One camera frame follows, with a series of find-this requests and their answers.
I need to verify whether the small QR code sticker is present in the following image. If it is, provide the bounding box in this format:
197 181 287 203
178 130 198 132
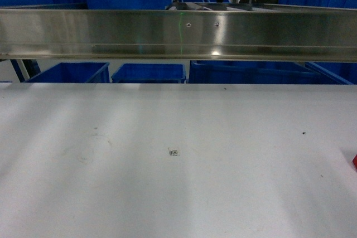
168 147 180 157

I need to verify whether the blue bin below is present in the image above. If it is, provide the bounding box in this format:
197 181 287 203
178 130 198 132
26 62 110 84
111 64 186 84

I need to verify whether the blue bin below middle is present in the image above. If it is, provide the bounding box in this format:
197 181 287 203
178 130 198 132
111 64 186 84

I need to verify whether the blue bin below left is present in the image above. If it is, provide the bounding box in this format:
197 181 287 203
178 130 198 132
26 62 110 84

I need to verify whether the red block at edge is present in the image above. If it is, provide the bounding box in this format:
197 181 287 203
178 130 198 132
352 155 357 169

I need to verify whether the large blue bin below right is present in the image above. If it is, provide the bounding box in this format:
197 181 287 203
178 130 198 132
189 60 356 85

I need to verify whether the stainless steel shelf rail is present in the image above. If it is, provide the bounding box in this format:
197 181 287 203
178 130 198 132
1 7 356 62

